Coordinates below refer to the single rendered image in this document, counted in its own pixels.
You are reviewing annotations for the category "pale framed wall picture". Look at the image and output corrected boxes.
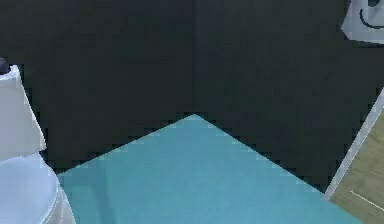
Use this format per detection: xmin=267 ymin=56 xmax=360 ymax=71
xmin=340 ymin=0 xmax=384 ymax=45

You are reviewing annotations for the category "olive door with pale frame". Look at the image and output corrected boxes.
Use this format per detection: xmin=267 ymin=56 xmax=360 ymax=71
xmin=323 ymin=87 xmax=384 ymax=224

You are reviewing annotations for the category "white toilet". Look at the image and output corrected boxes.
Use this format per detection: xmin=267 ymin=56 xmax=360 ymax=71
xmin=0 ymin=64 xmax=77 ymax=224

